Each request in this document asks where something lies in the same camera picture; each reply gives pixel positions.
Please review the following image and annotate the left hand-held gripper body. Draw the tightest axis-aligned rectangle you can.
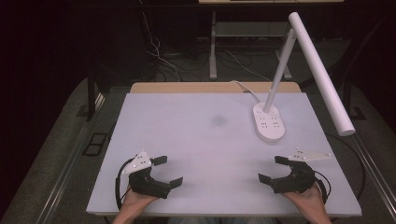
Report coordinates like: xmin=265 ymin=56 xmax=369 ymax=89
xmin=120 ymin=149 xmax=173 ymax=200

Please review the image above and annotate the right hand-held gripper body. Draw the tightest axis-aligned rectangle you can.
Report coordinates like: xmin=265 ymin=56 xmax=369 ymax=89
xmin=270 ymin=147 xmax=332 ymax=195

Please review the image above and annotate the person's left hand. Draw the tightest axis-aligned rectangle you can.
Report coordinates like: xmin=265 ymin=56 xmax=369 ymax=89
xmin=119 ymin=186 xmax=161 ymax=218

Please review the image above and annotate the person's right hand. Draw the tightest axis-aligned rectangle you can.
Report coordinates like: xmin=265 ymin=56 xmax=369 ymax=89
xmin=280 ymin=182 xmax=329 ymax=219

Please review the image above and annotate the white table cover board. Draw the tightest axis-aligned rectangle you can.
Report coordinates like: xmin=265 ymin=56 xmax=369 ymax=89
xmin=86 ymin=91 xmax=363 ymax=217

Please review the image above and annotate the wooden table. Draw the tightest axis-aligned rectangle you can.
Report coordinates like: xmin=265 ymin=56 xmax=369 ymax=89
xmin=129 ymin=81 xmax=303 ymax=94

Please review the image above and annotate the black stand leg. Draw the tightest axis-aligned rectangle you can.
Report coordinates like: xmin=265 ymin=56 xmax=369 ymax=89
xmin=86 ymin=74 xmax=97 ymax=121

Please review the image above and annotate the white desk lamp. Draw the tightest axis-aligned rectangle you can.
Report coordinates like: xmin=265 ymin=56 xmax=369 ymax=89
xmin=251 ymin=11 xmax=357 ymax=144

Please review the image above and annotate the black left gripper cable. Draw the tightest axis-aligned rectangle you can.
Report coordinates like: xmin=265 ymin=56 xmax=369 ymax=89
xmin=114 ymin=158 xmax=135 ymax=211

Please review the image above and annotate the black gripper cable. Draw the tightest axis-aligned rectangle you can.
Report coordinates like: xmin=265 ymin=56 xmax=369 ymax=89
xmin=114 ymin=158 xmax=135 ymax=211
xmin=313 ymin=170 xmax=332 ymax=205

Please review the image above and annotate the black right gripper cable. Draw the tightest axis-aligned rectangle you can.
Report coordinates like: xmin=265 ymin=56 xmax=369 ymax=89
xmin=313 ymin=170 xmax=332 ymax=205

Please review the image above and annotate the thin black cable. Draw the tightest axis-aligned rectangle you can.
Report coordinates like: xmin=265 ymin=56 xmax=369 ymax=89
xmin=325 ymin=133 xmax=368 ymax=202

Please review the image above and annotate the white lamp cable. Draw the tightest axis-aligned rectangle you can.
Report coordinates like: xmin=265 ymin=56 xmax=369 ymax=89
xmin=229 ymin=79 xmax=262 ymax=105

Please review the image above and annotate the metal floor rail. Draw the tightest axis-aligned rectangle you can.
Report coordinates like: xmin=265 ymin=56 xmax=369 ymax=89
xmin=350 ymin=132 xmax=396 ymax=220
xmin=35 ymin=92 xmax=106 ymax=224

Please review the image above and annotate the white cable on floor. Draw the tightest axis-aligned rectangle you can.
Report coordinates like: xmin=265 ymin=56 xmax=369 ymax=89
xmin=140 ymin=0 xmax=183 ymax=82

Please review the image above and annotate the grey metal desk frame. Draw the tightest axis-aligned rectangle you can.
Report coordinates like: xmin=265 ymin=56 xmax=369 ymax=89
xmin=208 ymin=10 xmax=294 ymax=81

